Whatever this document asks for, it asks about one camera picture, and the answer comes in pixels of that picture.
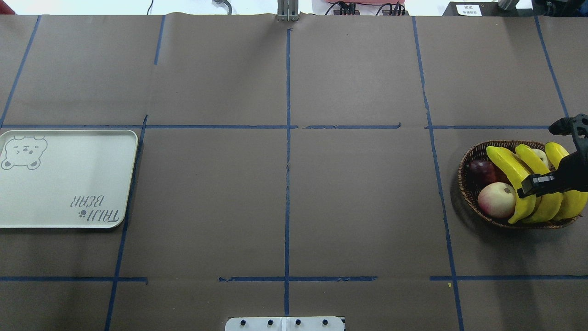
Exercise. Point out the pale red apple lower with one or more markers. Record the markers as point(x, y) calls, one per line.
point(543, 157)

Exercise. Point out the pale red apple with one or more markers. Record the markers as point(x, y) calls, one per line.
point(543, 157)
point(497, 200)

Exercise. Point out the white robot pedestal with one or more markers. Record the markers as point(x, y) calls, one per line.
point(285, 323)

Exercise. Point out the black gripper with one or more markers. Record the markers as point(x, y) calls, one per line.
point(575, 171)

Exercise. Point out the pale red apple upper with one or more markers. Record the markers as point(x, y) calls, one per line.
point(497, 200)

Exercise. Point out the yellow banana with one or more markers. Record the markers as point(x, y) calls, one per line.
point(573, 201)
point(516, 172)
point(549, 204)

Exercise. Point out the dark red fruit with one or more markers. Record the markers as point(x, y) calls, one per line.
point(482, 172)

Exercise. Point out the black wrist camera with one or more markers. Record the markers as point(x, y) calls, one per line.
point(576, 127)

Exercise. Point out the white bear tray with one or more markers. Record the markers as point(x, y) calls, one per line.
point(66, 178)

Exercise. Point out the brown wicker basket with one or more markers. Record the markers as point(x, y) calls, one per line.
point(469, 190)

